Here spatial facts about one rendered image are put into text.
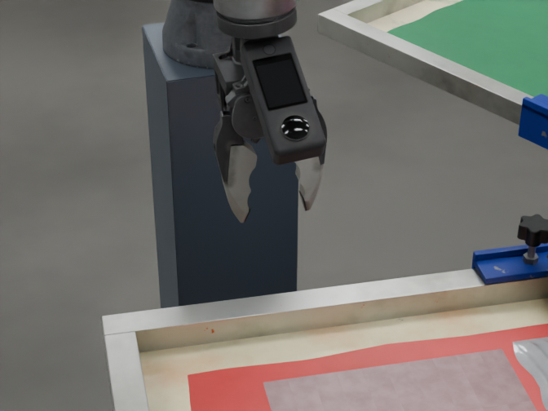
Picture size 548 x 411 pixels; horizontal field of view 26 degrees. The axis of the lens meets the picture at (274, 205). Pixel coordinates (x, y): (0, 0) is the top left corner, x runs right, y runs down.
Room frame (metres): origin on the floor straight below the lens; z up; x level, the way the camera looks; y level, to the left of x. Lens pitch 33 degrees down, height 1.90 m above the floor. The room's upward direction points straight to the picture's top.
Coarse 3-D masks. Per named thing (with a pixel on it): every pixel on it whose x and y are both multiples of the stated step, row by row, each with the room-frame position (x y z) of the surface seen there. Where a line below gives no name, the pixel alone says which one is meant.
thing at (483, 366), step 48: (480, 336) 1.15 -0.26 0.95; (528, 336) 1.15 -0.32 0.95; (192, 384) 1.06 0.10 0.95; (240, 384) 1.06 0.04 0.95; (288, 384) 1.06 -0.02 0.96; (336, 384) 1.06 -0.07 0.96; (384, 384) 1.06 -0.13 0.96; (432, 384) 1.06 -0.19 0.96; (480, 384) 1.06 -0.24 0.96; (528, 384) 1.06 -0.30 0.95
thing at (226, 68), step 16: (288, 16) 0.95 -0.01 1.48; (224, 32) 0.95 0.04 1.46; (240, 32) 0.94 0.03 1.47; (256, 32) 0.93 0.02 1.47; (272, 32) 0.94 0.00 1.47; (240, 48) 0.97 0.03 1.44; (224, 64) 0.99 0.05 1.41; (240, 64) 0.98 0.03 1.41; (224, 80) 0.96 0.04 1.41; (240, 80) 0.95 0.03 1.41; (224, 96) 0.99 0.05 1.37; (240, 96) 0.94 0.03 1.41; (240, 112) 0.93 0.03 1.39; (256, 112) 0.94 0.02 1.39; (240, 128) 0.93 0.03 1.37; (256, 128) 0.94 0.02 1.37
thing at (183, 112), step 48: (144, 48) 1.52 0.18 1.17; (192, 96) 1.37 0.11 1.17; (192, 144) 1.37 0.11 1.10; (192, 192) 1.37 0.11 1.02; (288, 192) 1.41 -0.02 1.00; (192, 240) 1.37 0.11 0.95; (240, 240) 1.39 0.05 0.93; (288, 240) 1.41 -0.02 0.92; (192, 288) 1.37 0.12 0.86; (240, 288) 1.39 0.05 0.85; (288, 288) 1.41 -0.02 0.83
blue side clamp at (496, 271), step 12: (480, 252) 1.25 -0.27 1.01; (492, 252) 1.25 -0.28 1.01; (504, 252) 1.25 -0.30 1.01; (516, 252) 1.26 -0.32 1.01; (540, 252) 1.26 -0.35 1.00; (480, 264) 1.24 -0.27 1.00; (492, 264) 1.24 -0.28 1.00; (504, 264) 1.24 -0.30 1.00; (516, 264) 1.24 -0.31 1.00; (528, 264) 1.24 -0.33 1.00; (540, 264) 1.24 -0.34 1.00; (492, 276) 1.21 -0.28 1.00; (504, 276) 1.21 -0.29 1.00; (516, 276) 1.21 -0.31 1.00; (528, 276) 1.22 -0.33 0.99; (540, 276) 1.22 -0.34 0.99
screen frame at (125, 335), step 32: (320, 288) 1.20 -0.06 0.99; (352, 288) 1.20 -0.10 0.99; (384, 288) 1.20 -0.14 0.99; (416, 288) 1.20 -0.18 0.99; (448, 288) 1.20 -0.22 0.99; (480, 288) 1.21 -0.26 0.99; (512, 288) 1.21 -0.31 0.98; (544, 288) 1.22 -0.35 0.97; (128, 320) 1.13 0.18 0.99; (160, 320) 1.13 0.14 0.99; (192, 320) 1.13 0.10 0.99; (224, 320) 1.14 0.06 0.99; (256, 320) 1.15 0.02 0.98; (288, 320) 1.15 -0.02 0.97; (320, 320) 1.16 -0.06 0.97; (352, 320) 1.17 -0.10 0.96; (128, 352) 1.08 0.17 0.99; (128, 384) 1.02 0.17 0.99
